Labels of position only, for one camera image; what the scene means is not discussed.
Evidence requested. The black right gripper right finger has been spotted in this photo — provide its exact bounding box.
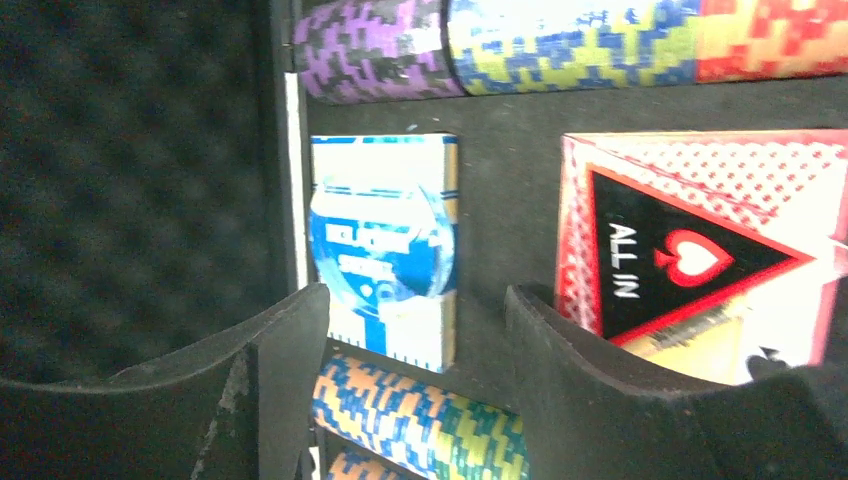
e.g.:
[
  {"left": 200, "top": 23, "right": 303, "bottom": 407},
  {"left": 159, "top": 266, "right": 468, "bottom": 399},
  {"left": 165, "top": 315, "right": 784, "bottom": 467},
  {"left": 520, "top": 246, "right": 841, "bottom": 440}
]
[{"left": 505, "top": 285, "right": 847, "bottom": 479}]

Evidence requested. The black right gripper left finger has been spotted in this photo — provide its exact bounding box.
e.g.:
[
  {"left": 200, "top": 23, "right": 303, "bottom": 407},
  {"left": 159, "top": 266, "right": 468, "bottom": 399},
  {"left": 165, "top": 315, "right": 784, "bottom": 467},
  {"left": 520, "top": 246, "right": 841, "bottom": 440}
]
[{"left": 1, "top": 284, "right": 329, "bottom": 479}]

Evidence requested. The red triangular dealer button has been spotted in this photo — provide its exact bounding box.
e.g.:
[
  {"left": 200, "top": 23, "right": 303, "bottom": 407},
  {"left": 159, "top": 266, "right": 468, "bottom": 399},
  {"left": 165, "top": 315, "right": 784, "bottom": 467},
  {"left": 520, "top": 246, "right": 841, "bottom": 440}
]
[{"left": 586, "top": 165, "right": 813, "bottom": 346}]

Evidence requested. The red playing card deck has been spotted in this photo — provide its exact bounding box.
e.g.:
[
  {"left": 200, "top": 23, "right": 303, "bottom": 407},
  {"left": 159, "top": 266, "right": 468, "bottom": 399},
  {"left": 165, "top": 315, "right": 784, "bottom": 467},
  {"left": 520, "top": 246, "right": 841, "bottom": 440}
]
[{"left": 555, "top": 129, "right": 847, "bottom": 385}]

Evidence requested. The clear round plastic disc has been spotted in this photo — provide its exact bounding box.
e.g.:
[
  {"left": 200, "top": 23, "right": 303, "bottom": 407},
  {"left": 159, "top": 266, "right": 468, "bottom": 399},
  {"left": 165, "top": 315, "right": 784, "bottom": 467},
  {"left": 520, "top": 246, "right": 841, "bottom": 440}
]
[{"left": 309, "top": 181, "right": 458, "bottom": 318}]

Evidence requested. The blue texas holdem card deck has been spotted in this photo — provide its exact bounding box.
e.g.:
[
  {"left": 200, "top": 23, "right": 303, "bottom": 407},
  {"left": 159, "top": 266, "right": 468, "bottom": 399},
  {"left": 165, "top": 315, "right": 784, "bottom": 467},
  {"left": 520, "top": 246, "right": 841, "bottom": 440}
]
[{"left": 309, "top": 133, "right": 459, "bottom": 372}]

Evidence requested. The blue green purple chip row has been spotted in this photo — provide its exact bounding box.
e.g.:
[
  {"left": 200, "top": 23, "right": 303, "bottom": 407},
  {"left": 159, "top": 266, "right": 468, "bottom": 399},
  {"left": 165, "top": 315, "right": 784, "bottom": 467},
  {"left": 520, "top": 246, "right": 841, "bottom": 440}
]
[{"left": 313, "top": 355, "right": 531, "bottom": 479}]

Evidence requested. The black poker chip case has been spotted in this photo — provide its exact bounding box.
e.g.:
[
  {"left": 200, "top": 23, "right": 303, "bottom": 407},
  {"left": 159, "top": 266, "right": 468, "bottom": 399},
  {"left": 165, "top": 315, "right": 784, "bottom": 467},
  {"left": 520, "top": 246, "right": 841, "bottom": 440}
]
[{"left": 0, "top": 0, "right": 848, "bottom": 480}]

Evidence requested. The purple green orange chip row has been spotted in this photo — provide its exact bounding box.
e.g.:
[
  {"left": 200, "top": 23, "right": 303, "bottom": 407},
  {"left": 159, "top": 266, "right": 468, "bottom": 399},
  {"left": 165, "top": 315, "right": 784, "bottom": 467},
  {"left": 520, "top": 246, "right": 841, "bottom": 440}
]
[{"left": 293, "top": 1, "right": 847, "bottom": 104}]

